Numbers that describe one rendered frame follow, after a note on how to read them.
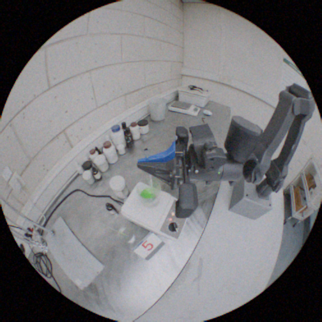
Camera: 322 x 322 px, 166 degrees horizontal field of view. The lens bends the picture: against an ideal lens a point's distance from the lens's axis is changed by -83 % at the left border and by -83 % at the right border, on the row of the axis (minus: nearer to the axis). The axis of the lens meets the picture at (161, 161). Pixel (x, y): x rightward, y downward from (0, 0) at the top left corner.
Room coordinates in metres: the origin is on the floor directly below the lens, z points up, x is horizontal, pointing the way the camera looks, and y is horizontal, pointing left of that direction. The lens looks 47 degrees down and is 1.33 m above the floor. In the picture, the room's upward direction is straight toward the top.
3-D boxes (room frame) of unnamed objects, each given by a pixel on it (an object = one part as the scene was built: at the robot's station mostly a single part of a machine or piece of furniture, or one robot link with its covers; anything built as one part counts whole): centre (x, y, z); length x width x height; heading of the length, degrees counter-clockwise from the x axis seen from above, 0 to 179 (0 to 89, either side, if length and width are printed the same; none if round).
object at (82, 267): (-0.11, 0.37, 0.91); 0.30 x 0.20 x 0.01; 60
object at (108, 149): (0.40, 0.25, 0.95); 0.06 x 0.06 x 0.11
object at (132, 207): (0.14, 0.05, 0.98); 0.12 x 0.12 x 0.01; 65
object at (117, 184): (0.22, 0.16, 0.94); 0.06 x 0.06 x 0.08
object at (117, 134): (0.51, 0.23, 0.96); 0.07 x 0.07 x 0.13
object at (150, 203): (0.15, 0.03, 1.03); 0.07 x 0.06 x 0.08; 147
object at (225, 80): (1.13, -1.08, 1.23); 1.90 x 0.06 x 0.10; 60
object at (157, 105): (0.85, 0.03, 0.97); 0.18 x 0.13 x 0.15; 5
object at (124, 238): (0.04, 0.12, 0.91); 0.06 x 0.06 x 0.02
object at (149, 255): (0.01, 0.04, 0.92); 0.09 x 0.06 x 0.04; 140
